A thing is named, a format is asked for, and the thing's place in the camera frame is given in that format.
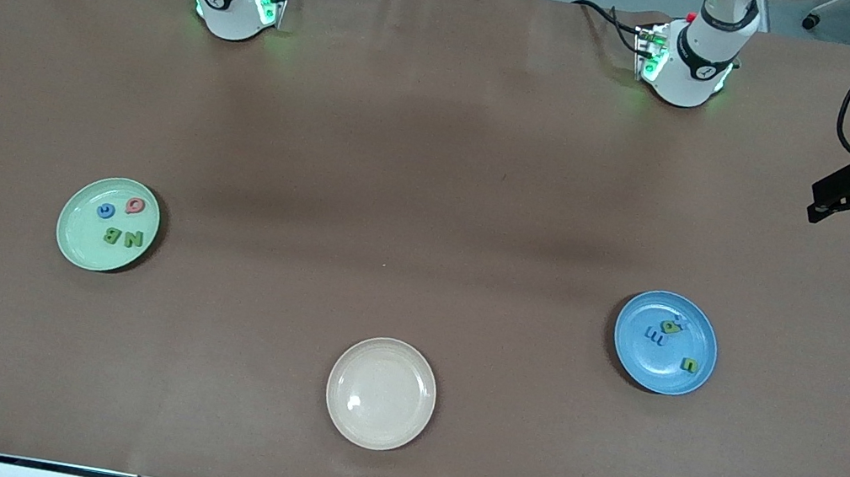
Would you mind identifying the black chair caster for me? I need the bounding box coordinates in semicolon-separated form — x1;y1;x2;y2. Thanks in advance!
799;0;847;36

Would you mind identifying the green plate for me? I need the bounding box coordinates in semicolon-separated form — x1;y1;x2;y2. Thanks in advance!
50;169;167;281

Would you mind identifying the blue plate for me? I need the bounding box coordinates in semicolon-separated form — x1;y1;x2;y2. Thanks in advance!
606;283;726;402

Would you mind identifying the brown table cover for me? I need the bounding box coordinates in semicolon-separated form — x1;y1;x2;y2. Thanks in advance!
0;0;850;477

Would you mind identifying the beige plate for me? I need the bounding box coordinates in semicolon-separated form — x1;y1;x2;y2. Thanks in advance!
318;330;446;459

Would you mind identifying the black left base cable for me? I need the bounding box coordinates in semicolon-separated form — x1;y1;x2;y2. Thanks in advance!
565;0;654;56

